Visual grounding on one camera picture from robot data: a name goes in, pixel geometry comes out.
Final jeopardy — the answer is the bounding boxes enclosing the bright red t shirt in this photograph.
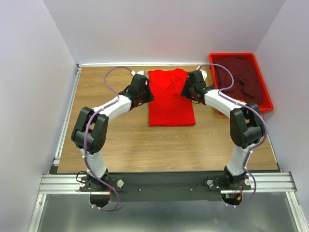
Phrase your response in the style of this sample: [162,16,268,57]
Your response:
[149,68,196,127]

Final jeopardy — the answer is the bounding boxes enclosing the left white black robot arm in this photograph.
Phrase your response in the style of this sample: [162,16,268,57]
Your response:
[71,70,154,191]

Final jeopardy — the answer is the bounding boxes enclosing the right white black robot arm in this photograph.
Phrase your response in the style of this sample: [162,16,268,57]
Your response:
[181,70,266,189]

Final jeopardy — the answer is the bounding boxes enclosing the dark maroon t shirt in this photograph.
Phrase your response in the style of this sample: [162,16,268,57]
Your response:
[213,57,263,104]

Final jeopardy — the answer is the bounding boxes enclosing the red plastic bin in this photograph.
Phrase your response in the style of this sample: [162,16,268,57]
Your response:
[209,53,274,114]

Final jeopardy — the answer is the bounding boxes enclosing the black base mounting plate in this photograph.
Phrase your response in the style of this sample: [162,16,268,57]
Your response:
[75,171,252,208]

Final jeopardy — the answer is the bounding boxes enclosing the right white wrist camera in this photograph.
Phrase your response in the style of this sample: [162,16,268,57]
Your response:
[196,66,208,81]

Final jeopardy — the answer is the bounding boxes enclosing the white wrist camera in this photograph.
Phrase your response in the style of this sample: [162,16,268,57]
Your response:
[196,66,208,81]
[130,70,146,76]

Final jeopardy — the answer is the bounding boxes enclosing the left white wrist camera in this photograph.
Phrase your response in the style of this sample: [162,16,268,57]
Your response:
[130,70,146,76]

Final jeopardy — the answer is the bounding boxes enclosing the aluminium frame rail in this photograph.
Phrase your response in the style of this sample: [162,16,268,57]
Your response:
[28,63,300,232]

